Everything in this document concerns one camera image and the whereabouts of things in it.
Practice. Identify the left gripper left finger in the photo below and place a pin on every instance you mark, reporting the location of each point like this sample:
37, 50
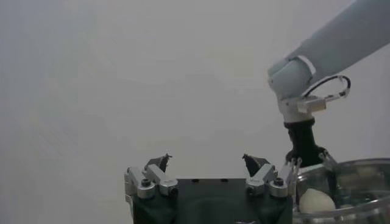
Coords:
150, 182

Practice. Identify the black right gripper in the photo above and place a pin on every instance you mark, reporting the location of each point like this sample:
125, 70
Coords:
304, 143

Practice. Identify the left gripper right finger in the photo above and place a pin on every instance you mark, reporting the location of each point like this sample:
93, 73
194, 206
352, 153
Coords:
263, 179

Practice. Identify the white steamed baozi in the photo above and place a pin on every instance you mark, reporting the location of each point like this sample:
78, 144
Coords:
317, 201

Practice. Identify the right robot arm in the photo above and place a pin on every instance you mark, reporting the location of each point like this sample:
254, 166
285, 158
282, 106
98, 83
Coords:
335, 45

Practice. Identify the stainless steel steamer basket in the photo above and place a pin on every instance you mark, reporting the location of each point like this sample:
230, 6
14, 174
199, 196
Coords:
365, 176

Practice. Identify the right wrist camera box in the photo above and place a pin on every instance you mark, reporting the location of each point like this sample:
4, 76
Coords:
310, 105

